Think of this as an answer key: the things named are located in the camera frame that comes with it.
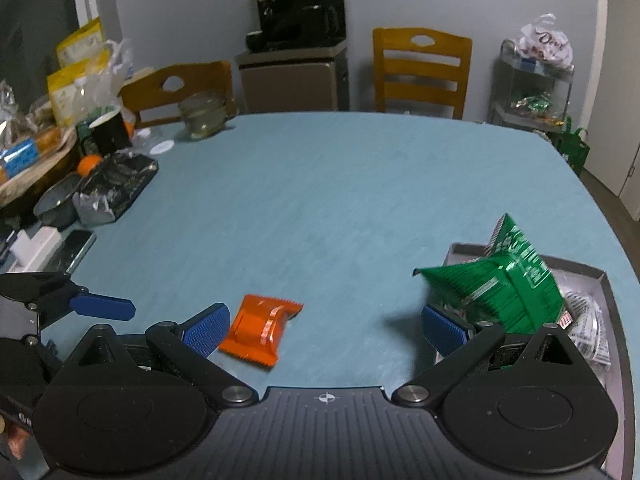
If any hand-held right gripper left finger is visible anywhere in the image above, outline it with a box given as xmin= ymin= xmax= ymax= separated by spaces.
xmin=62 ymin=302 xmax=260 ymax=405

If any grey shallow box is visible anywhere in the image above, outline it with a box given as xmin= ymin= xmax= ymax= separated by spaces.
xmin=432 ymin=242 xmax=627 ymax=480

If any black mug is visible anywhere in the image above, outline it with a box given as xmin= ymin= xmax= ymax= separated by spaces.
xmin=88 ymin=109 xmax=132 ymax=156

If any glass tea cup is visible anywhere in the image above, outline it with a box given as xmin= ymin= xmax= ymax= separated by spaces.
xmin=178 ymin=90 xmax=239 ymax=141

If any white door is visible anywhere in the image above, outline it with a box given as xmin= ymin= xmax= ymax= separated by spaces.
xmin=580 ymin=0 xmax=640 ymax=221

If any black smartphone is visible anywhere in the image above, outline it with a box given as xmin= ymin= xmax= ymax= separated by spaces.
xmin=42 ymin=229 xmax=98 ymax=274

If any white power strip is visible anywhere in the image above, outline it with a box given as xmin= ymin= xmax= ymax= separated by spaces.
xmin=9 ymin=224 xmax=64 ymax=274

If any black foil bag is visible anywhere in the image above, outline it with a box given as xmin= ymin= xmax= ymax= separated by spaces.
xmin=72 ymin=152 xmax=159 ymax=226

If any clear plastic bag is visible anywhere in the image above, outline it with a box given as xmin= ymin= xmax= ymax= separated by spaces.
xmin=74 ymin=37 xmax=136 ymax=116

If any silver triangular snack packet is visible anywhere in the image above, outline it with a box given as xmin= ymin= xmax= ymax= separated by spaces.
xmin=557 ymin=284 xmax=612 ymax=369

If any plastic bag of sweets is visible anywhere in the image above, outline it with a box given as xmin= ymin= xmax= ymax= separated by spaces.
xmin=514 ymin=13 xmax=575 ymax=72

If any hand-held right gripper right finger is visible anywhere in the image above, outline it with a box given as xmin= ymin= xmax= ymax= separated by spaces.
xmin=391 ymin=304 xmax=583 ymax=406

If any black coffee machine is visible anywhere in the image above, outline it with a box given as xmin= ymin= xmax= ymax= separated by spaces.
xmin=245 ymin=0 xmax=347 ymax=54

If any green shopping bag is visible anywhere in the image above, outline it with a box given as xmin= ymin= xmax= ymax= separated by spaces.
xmin=549 ymin=127 xmax=591 ymax=169

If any basket of bread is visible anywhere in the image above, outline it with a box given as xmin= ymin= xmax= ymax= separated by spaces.
xmin=0 ymin=80 xmax=81 ymax=209

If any person's left hand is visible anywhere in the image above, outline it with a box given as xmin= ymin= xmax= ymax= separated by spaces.
xmin=0 ymin=416 xmax=31 ymax=462

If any pile of wrapped sweets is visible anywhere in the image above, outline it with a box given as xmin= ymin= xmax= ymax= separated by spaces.
xmin=509 ymin=93 xmax=571 ymax=129

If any green snack bag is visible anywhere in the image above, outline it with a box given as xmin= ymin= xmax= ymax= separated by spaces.
xmin=412 ymin=212 xmax=566 ymax=335

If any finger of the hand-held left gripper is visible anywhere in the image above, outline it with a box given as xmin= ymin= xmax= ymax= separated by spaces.
xmin=37 ymin=279 xmax=136 ymax=332

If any large orange snack packet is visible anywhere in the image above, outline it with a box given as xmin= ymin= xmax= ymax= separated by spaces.
xmin=218 ymin=293 xmax=305 ymax=371

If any yellow packet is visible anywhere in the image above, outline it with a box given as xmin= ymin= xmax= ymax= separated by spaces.
xmin=47 ymin=54 xmax=114 ymax=126
xmin=55 ymin=17 xmax=106 ymax=69

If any dark ceramic bowl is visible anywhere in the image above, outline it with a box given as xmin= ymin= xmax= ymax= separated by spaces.
xmin=32 ymin=172 xmax=84 ymax=229

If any grey cabinet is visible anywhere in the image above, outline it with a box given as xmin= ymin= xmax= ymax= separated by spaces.
xmin=234 ymin=42 xmax=350 ymax=114

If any wooden chair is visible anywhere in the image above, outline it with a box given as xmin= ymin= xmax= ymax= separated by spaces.
xmin=119 ymin=61 xmax=235 ymax=129
xmin=372 ymin=27 xmax=474 ymax=121

